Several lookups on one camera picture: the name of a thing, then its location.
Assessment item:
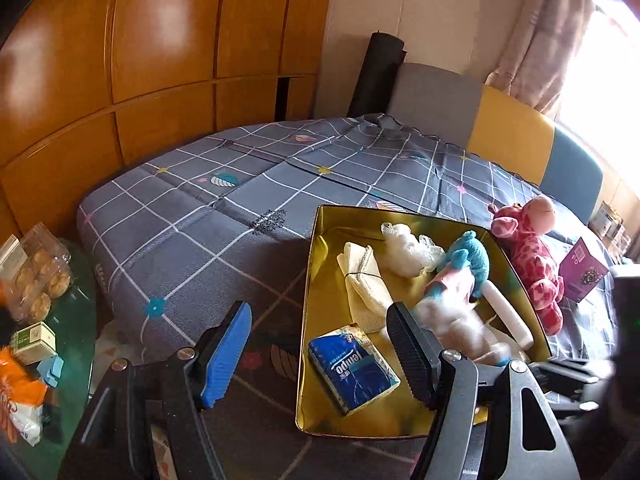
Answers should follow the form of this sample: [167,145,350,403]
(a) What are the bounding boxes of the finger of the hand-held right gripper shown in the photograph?
[535,357,616,413]

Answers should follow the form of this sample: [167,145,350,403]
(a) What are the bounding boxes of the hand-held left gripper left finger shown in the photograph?
[57,300,253,480]

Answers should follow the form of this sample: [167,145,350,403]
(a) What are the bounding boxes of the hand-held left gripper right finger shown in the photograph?
[386,301,583,480]

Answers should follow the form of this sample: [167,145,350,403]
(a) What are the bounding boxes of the blue tissue pack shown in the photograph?
[307,324,402,417]

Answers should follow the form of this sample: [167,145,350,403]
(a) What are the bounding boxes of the cream socks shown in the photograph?
[336,241,396,333]

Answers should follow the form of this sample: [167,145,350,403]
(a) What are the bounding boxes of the gold tin box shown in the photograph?
[295,204,553,441]

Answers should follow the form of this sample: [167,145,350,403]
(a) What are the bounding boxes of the clear plastic bag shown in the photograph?
[381,222,446,277]

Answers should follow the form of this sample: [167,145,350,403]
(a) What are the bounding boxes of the purple cardboard box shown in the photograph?
[557,237,610,303]

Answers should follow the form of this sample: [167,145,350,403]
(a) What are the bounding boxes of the blue plush toy pink dress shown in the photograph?
[425,230,491,306]

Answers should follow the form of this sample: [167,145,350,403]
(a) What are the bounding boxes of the pink giraffe plush toy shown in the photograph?
[487,195,566,337]

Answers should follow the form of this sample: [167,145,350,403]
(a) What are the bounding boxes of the glass side table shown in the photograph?
[0,240,98,461]

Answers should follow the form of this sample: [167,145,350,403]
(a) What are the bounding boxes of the small green box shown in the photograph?
[11,321,58,365]

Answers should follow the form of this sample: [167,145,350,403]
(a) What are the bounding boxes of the clear cookie container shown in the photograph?
[5,222,73,323]

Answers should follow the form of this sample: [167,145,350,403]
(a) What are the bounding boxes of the orange snack packet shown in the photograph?
[0,347,48,446]

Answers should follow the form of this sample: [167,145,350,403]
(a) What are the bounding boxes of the grey yellow blue headboard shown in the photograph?
[387,62,604,221]

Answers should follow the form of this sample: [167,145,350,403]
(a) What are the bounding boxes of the window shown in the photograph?
[555,0,640,196]

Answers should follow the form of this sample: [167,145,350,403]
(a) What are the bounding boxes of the black rolled mat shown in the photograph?
[346,31,407,118]

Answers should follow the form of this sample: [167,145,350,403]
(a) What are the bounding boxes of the beige curtain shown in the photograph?
[484,0,601,118]

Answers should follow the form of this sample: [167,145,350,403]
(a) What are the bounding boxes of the wooden wardrobe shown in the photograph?
[0,0,336,241]

